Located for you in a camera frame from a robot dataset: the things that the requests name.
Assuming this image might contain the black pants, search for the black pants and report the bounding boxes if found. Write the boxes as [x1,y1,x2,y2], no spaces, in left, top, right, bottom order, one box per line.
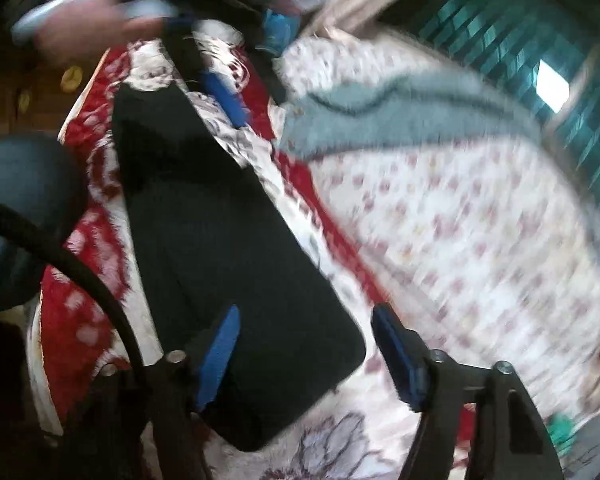
[111,84,365,452]

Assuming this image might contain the grey-green fleece garment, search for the grey-green fleece garment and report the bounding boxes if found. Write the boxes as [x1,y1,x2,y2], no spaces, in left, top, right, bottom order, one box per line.
[277,70,542,162]

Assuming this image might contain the person's left hand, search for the person's left hand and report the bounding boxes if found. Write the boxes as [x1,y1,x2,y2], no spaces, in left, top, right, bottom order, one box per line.
[33,0,162,66]

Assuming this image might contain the small floral quilt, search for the small floral quilt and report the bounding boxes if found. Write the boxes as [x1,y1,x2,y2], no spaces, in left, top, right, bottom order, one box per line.
[277,38,600,421]

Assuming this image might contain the green cloth bundle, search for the green cloth bundle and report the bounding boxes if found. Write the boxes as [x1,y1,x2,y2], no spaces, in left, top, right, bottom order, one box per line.
[546,413,576,458]

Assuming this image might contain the green barred window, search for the green barred window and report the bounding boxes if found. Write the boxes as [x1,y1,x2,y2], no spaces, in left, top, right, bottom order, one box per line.
[377,0,600,202]

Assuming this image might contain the red white floral blanket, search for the red white floral blanket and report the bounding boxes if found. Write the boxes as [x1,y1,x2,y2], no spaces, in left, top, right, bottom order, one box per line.
[26,19,481,480]

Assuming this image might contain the blue plastic bag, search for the blue plastic bag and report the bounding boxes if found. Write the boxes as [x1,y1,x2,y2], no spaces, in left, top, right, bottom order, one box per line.
[257,9,301,58]

